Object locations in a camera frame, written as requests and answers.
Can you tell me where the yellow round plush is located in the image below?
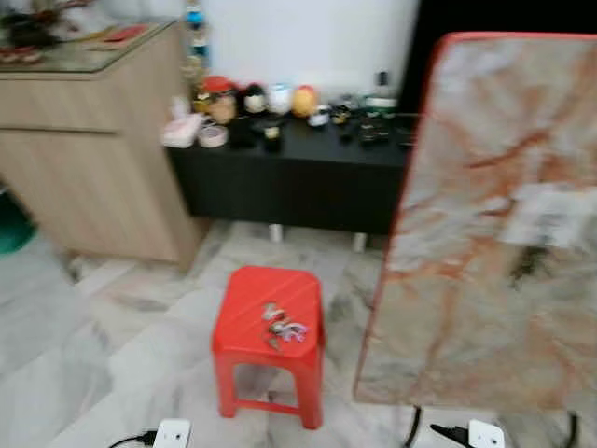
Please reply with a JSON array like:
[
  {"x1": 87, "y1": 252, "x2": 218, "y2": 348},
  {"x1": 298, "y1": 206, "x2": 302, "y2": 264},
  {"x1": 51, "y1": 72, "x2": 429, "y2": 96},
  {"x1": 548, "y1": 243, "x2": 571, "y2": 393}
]
[{"x1": 291, "y1": 86, "x2": 320, "y2": 119}]

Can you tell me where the red flat packet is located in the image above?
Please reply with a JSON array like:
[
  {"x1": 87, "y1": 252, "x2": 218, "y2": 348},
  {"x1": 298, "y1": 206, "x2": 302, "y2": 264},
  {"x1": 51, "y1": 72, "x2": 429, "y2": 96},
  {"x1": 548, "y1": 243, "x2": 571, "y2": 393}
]
[{"x1": 101, "y1": 25, "x2": 150, "y2": 44}]

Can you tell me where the red lidded snack jar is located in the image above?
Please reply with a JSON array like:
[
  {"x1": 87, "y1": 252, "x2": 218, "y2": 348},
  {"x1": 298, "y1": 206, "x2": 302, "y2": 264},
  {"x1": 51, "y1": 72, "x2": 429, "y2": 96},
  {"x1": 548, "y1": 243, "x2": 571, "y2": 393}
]
[{"x1": 201, "y1": 77, "x2": 240, "y2": 124}]

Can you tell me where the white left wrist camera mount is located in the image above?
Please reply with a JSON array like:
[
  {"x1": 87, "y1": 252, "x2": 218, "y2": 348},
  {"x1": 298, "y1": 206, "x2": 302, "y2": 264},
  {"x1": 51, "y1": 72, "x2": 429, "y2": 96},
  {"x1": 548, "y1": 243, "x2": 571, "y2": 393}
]
[{"x1": 154, "y1": 419, "x2": 192, "y2": 448}]

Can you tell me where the black mouse plush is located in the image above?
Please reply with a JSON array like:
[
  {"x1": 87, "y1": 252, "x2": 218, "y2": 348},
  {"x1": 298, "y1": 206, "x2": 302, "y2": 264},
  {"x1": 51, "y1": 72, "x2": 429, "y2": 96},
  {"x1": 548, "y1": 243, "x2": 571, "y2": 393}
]
[{"x1": 241, "y1": 84, "x2": 270, "y2": 116}]

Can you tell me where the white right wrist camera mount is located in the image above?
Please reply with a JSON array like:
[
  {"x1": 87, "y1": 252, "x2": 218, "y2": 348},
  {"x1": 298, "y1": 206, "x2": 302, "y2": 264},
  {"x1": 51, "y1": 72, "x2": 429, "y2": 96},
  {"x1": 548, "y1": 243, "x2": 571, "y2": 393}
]
[{"x1": 466, "y1": 420, "x2": 507, "y2": 448}]

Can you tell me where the black wallet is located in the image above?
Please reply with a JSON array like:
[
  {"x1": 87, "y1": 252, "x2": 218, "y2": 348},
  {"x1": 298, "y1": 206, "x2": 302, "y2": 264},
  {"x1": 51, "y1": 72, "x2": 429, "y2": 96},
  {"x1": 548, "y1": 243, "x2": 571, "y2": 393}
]
[{"x1": 229, "y1": 117, "x2": 258, "y2": 148}]

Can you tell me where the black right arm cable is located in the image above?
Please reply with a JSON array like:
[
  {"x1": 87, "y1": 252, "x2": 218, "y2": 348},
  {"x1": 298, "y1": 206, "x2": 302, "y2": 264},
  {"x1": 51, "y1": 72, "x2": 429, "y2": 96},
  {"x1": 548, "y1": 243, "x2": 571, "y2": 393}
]
[{"x1": 430, "y1": 424, "x2": 472, "y2": 447}]

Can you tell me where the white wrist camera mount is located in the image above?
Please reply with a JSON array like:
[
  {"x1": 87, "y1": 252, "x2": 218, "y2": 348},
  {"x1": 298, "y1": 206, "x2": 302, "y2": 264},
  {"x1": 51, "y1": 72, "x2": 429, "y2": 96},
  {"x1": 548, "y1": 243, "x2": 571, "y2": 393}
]
[
  {"x1": 154, "y1": 419, "x2": 192, "y2": 448},
  {"x1": 466, "y1": 420, "x2": 507, "y2": 448}
]

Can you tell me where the white paper label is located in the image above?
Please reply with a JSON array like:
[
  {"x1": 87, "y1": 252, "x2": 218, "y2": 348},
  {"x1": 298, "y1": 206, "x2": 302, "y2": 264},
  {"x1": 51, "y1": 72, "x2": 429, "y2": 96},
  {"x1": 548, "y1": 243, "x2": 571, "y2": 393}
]
[{"x1": 504, "y1": 184, "x2": 597, "y2": 248}]

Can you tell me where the green bag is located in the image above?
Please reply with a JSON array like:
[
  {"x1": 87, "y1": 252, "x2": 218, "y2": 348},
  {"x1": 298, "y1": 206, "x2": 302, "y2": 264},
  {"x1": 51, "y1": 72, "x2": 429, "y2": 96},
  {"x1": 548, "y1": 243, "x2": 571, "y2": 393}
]
[{"x1": 0, "y1": 191, "x2": 36, "y2": 255}]

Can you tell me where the black tape dispenser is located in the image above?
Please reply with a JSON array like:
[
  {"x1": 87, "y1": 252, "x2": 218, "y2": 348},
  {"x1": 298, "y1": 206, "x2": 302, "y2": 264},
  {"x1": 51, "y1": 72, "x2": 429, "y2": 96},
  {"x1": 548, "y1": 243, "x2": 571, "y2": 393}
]
[{"x1": 261, "y1": 119, "x2": 286, "y2": 151}]

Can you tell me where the red plastic stool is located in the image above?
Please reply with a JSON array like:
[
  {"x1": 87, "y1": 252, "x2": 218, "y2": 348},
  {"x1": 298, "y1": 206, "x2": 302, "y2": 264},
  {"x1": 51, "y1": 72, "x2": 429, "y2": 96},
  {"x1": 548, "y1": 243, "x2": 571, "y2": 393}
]
[{"x1": 212, "y1": 266, "x2": 326, "y2": 430}]

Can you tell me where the dark metal hook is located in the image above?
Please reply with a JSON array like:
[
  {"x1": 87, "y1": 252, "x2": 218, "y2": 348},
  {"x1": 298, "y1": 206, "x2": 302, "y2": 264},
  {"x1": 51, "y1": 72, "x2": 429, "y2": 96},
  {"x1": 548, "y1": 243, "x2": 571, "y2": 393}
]
[{"x1": 511, "y1": 245, "x2": 557, "y2": 286}]

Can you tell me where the gold trophy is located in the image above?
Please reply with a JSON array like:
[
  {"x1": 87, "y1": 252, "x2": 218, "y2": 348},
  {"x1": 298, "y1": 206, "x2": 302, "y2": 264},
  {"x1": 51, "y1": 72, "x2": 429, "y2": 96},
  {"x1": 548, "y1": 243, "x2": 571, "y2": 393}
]
[{"x1": 182, "y1": 0, "x2": 209, "y2": 85}]

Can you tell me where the black low sideboard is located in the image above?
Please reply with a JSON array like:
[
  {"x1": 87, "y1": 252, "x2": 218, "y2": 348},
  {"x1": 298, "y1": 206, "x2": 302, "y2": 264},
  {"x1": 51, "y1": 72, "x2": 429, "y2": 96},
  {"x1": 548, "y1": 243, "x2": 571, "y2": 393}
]
[{"x1": 168, "y1": 117, "x2": 421, "y2": 234}]

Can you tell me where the pink tissue box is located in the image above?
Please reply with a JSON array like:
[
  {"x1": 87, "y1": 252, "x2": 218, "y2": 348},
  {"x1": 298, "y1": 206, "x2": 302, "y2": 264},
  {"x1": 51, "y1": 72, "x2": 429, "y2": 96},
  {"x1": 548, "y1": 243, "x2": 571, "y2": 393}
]
[{"x1": 160, "y1": 98, "x2": 204, "y2": 148}]

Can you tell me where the metal key bunch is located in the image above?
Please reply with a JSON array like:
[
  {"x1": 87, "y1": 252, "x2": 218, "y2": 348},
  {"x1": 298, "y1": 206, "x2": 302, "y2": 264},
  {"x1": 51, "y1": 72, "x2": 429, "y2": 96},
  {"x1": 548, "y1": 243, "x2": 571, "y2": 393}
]
[{"x1": 261, "y1": 301, "x2": 309, "y2": 351}]

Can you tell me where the white tape roll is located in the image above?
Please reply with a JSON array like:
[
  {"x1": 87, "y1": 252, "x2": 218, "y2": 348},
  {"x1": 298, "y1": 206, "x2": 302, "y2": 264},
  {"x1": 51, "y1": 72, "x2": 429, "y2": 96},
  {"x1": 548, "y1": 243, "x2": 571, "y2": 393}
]
[{"x1": 198, "y1": 124, "x2": 229, "y2": 148}]

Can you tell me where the white round plush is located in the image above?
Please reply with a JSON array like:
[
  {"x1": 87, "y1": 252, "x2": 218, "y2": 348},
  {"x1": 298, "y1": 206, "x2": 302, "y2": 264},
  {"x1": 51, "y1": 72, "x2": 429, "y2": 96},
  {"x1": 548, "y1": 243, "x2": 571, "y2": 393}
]
[{"x1": 269, "y1": 84, "x2": 294, "y2": 115}]

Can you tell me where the light wood cabinet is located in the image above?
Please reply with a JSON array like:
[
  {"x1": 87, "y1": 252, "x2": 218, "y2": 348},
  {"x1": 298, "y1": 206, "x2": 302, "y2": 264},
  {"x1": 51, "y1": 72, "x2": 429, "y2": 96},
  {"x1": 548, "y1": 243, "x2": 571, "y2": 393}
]
[{"x1": 0, "y1": 19, "x2": 211, "y2": 267}]

